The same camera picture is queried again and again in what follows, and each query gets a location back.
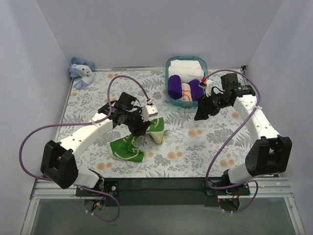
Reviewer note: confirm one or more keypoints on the right purple rolled towel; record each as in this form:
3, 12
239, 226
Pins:
196, 90

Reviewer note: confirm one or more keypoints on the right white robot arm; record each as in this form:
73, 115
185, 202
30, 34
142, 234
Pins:
270, 152

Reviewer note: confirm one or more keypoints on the blue crumpled towel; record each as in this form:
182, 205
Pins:
82, 71

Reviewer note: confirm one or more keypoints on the floral table mat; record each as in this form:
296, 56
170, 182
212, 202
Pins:
175, 145

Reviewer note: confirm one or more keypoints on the teal plastic basket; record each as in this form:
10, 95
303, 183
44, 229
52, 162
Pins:
179, 102

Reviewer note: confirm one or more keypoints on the aluminium frame rail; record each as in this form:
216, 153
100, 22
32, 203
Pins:
268, 187

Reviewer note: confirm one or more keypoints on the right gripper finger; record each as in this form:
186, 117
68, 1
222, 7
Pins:
201, 113
211, 108

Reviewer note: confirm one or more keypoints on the green patterned towel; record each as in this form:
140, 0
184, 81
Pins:
127, 148

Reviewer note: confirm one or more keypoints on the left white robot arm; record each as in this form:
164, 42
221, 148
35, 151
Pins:
59, 158

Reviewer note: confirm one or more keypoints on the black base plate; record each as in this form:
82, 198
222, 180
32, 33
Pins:
162, 191

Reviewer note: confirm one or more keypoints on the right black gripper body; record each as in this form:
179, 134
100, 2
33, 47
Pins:
205, 106

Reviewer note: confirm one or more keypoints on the peach orange rolled towel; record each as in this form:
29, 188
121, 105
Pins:
186, 93

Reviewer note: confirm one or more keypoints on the white rolled towel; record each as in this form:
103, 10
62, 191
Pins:
188, 70

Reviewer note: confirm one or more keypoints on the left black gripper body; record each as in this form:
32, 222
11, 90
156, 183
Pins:
141, 124

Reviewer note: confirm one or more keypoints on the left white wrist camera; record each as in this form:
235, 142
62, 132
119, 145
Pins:
149, 111

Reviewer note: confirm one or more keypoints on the purple rolled towel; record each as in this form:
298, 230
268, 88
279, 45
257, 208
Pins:
196, 90
174, 87

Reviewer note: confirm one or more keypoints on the left purple rolled towel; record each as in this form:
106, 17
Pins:
174, 87

